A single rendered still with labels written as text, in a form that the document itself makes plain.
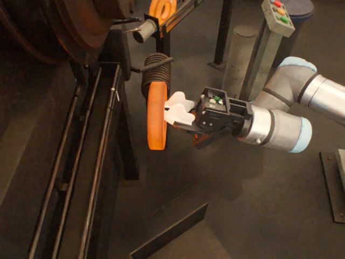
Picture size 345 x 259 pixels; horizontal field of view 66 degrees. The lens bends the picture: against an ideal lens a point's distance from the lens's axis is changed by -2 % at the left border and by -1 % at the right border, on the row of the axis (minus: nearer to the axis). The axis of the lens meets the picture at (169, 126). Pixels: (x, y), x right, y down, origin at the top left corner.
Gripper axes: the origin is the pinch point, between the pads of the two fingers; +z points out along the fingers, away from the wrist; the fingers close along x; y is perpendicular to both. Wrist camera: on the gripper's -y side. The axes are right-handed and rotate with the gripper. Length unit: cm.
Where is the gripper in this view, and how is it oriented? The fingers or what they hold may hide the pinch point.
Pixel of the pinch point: (158, 110)
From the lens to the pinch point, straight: 61.0
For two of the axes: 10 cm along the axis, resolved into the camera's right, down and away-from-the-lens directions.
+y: 2.8, -5.8, -7.6
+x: -0.3, 7.9, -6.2
